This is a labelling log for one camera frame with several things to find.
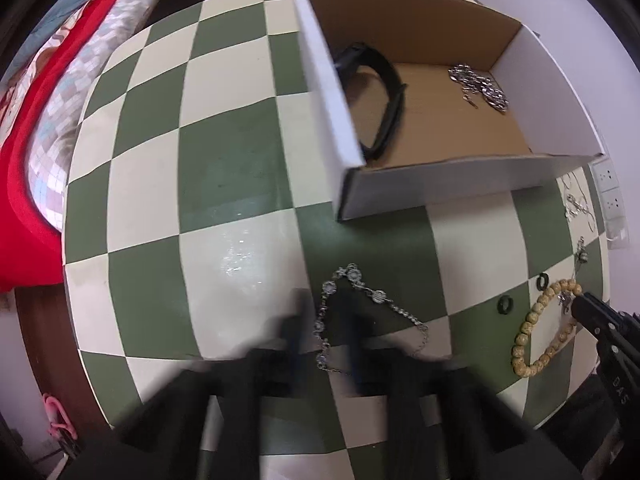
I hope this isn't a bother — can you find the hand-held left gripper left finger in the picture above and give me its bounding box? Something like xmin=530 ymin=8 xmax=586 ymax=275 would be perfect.
xmin=120 ymin=289 xmax=311 ymax=480

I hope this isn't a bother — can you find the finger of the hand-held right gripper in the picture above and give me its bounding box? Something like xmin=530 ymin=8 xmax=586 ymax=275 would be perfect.
xmin=570 ymin=292 xmax=623 ymax=343

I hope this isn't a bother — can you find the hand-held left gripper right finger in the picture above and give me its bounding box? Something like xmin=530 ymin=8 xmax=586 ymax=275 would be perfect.
xmin=340 ymin=292 xmax=528 ymax=480

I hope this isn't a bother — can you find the wooden bead bracelet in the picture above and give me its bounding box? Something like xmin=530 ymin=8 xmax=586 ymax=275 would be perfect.
xmin=510 ymin=280 xmax=584 ymax=379

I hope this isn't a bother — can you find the silver flower link bracelet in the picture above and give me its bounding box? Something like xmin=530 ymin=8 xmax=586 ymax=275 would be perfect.
xmin=313 ymin=262 xmax=431 ymax=376

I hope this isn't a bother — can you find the white cardboard box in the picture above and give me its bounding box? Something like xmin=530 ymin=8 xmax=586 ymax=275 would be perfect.
xmin=291 ymin=0 xmax=609 ymax=222

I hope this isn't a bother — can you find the white power strip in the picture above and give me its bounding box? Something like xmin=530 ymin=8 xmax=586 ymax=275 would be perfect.
xmin=590 ymin=157 xmax=629 ymax=251

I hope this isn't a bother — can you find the pink plastic hanger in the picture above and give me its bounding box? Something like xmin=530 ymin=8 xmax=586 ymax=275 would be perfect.
xmin=42 ymin=392 xmax=77 ymax=443

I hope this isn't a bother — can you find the black wristband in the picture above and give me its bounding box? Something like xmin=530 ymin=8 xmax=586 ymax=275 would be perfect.
xmin=332 ymin=42 xmax=409 ymax=163

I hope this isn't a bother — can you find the red blanket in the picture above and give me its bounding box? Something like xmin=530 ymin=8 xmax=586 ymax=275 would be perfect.
xmin=0 ymin=0 xmax=173 ymax=293

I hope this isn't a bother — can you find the checkered patchwork quilt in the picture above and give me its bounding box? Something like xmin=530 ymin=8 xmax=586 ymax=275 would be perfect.
xmin=0 ymin=0 xmax=166 ymax=233

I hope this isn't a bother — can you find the grey-blue blanket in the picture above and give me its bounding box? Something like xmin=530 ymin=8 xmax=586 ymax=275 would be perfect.
xmin=2 ymin=0 xmax=138 ymax=83

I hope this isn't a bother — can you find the thin silver necklace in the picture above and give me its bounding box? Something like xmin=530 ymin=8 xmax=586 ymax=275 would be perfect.
xmin=561 ymin=170 xmax=599 ymax=232

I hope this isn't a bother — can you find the silver chain bracelet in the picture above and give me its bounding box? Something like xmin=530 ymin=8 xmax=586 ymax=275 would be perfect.
xmin=447 ymin=62 xmax=510 ymax=114

